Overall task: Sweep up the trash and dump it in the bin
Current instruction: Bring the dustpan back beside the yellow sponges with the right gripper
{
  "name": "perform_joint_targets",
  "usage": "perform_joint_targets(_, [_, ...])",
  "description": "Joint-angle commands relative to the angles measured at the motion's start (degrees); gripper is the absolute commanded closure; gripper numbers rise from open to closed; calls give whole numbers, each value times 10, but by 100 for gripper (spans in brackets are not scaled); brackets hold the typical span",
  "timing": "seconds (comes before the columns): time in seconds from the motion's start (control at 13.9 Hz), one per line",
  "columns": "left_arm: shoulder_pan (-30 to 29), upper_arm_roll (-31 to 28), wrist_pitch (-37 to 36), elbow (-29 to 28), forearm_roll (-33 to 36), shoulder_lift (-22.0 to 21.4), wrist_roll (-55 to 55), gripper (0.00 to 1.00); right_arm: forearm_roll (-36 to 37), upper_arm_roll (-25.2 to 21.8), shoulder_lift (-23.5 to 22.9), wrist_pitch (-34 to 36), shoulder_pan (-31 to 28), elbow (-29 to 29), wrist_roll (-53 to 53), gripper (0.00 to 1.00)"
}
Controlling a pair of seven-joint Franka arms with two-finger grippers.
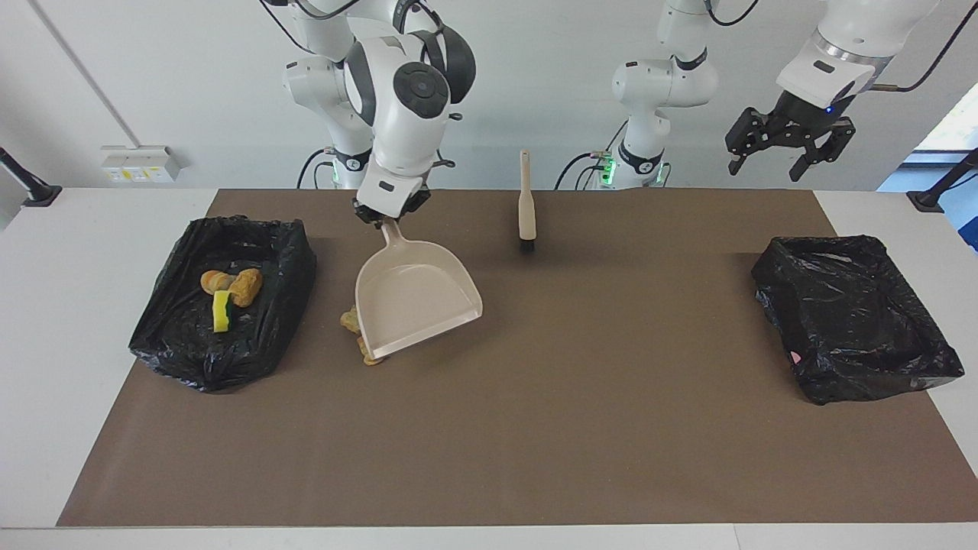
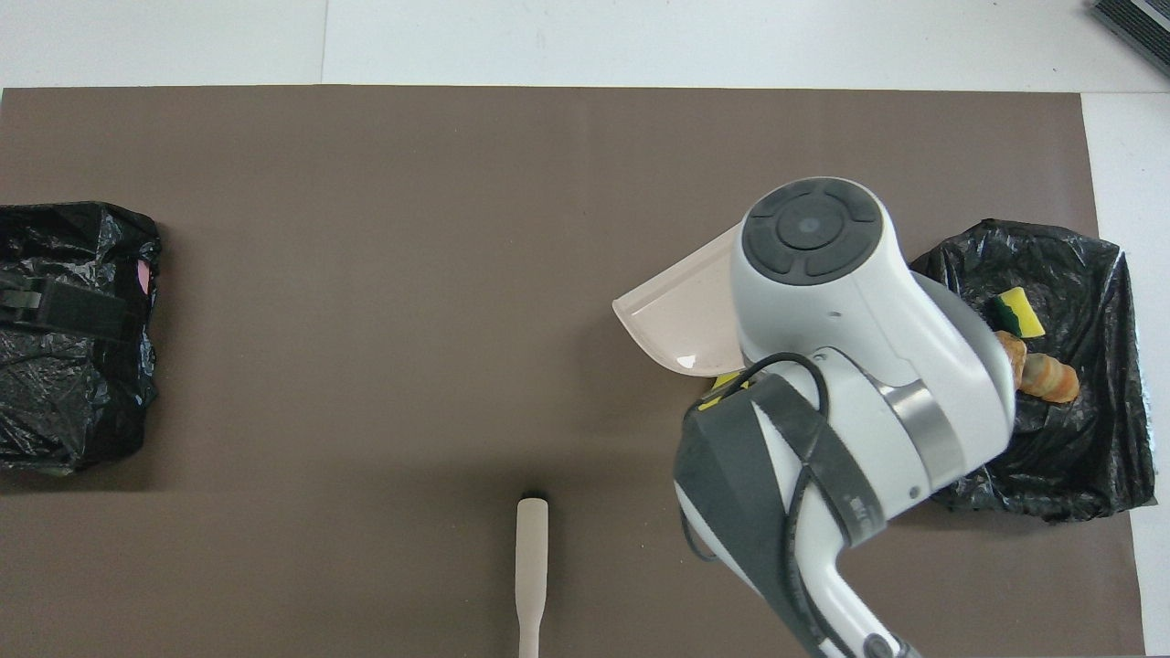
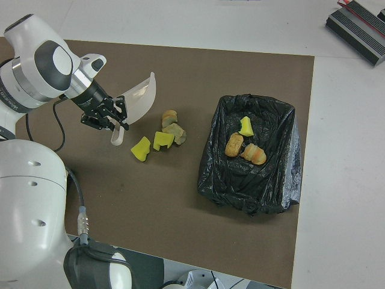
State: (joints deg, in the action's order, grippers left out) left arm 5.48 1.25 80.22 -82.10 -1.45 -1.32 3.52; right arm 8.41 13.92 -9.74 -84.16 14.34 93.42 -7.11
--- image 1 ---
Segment white wall socket box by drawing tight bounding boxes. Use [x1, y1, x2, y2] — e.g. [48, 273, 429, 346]
[101, 145, 182, 183]

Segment black clamp stand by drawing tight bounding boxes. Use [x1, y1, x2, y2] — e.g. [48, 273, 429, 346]
[0, 147, 63, 208]
[907, 147, 978, 213]

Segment black base cable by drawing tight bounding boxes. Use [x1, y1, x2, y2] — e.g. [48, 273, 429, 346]
[296, 149, 337, 189]
[555, 151, 612, 189]

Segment bumpy golden bread roll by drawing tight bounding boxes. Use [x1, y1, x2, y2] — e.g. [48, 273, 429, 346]
[229, 268, 264, 308]

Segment black bin with pink spot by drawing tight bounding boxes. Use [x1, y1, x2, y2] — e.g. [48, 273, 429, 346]
[751, 235, 965, 406]

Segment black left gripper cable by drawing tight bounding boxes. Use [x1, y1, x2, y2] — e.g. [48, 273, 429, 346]
[871, 0, 965, 93]

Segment brown table mat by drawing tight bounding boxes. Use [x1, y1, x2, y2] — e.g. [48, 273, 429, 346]
[57, 189, 978, 528]

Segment beige hand brush black bristles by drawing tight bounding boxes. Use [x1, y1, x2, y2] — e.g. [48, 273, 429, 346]
[518, 150, 537, 253]

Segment beige plastic dustpan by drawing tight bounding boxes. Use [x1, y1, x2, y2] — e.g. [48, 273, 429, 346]
[355, 218, 484, 361]

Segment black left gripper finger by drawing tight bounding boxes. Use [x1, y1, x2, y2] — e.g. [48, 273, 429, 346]
[724, 108, 772, 176]
[789, 118, 855, 183]

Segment black bag lined bin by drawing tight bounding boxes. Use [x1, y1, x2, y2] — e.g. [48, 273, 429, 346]
[128, 215, 318, 394]

